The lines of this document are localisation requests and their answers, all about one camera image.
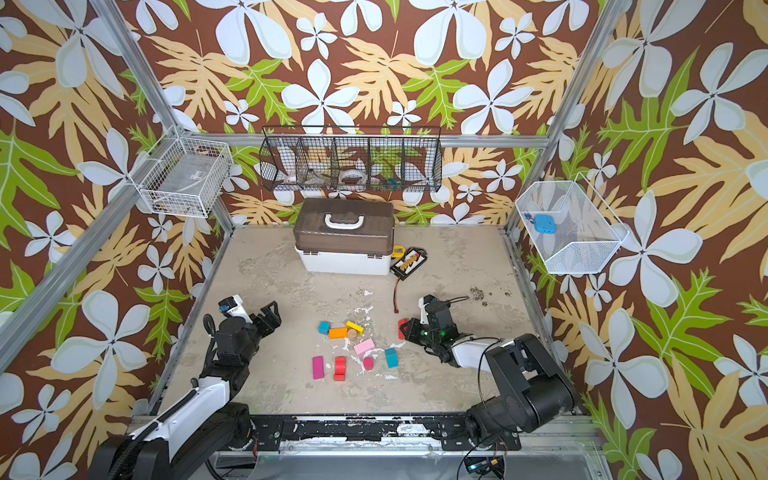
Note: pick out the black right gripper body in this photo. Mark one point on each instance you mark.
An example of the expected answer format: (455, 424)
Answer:
(417, 332)

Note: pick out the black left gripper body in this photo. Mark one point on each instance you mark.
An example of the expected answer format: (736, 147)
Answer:
(256, 332)

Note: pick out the light pink block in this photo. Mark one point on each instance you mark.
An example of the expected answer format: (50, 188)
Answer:
(363, 347)

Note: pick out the yellow block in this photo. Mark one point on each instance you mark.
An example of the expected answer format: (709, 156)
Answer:
(353, 326)

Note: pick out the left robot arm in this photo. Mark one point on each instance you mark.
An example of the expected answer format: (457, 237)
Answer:
(177, 442)

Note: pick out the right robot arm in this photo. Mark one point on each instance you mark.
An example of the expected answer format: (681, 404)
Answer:
(532, 388)

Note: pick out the teal rectangular block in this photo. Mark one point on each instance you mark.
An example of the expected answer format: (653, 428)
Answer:
(391, 358)

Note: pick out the magenta rectangular block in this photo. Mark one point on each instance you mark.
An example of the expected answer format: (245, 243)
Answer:
(318, 368)

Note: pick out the teal small block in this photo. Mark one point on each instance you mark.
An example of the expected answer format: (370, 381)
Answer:
(324, 327)

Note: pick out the red arch block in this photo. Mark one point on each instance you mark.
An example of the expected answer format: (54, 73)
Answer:
(340, 368)

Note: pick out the orange block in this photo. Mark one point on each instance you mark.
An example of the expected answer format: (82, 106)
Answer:
(338, 333)

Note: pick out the black battery pack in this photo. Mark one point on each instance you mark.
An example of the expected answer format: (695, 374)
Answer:
(412, 259)

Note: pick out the yellow tape measure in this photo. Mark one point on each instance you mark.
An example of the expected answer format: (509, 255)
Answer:
(398, 252)

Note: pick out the white box with brown lid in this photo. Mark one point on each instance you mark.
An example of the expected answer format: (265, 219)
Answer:
(345, 236)

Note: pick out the blue device in basket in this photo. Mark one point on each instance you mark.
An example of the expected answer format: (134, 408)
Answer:
(544, 224)

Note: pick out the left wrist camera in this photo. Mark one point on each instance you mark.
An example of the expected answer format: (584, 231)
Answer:
(233, 306)

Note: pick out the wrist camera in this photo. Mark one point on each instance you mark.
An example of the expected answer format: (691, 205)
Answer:
(233, 306)
(434, 312)

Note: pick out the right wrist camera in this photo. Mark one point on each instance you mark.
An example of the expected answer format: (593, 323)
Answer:
(434, 312)

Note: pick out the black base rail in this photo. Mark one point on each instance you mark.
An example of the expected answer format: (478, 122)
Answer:
(446, 431)

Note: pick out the white wire basket left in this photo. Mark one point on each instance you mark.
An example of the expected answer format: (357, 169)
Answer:
(182, 174)

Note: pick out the white wire basket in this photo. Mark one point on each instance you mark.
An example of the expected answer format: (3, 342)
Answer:
(589, 232)
(182, 174)

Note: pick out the white wire basket right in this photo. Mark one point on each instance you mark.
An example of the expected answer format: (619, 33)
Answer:
(589, 232)

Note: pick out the black wire basket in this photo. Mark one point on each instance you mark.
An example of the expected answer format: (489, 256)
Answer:
(351, 158)

